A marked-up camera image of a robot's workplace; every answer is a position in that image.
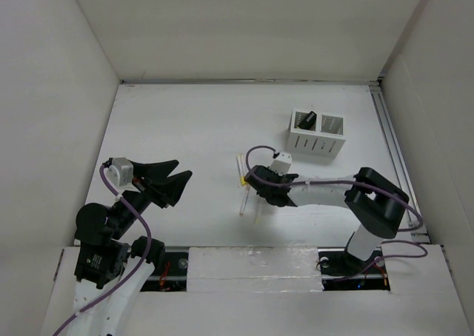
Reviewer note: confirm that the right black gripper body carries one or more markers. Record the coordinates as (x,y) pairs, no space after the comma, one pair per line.
(268,197)

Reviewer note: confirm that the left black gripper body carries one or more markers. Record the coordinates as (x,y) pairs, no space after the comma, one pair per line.
(134,198)

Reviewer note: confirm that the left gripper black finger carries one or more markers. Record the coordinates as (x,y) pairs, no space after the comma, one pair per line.
(173,187)
(155,173)

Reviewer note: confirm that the white pen brown tip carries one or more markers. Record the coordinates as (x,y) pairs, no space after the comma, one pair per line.
(244,200)

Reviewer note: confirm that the thin white yellow pencil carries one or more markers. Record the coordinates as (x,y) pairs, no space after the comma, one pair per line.
(259,207)

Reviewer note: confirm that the yellow cap black highlighter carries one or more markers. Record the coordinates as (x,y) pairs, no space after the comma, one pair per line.
(308,121)

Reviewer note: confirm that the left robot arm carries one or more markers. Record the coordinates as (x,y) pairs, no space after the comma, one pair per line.
(118,256)

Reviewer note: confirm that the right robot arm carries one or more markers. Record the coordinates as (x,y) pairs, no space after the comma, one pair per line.
(378,205)

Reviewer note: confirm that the white yellow marker pen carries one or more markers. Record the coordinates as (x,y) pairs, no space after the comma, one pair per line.
(241,168)

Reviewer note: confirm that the white slotted pen holder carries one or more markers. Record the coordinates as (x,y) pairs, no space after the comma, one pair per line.
(325,139)

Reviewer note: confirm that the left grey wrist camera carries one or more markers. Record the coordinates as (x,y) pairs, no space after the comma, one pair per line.
(119,172)

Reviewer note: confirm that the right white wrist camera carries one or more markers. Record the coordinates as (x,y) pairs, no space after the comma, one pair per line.
(281,163)

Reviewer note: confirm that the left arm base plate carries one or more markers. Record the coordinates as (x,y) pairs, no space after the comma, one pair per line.
(172,275)

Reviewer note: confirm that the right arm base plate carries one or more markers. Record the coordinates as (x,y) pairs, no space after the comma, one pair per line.
(342,272)

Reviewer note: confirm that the aluminium rail right side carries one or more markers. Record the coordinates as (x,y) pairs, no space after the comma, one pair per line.
(401,173)

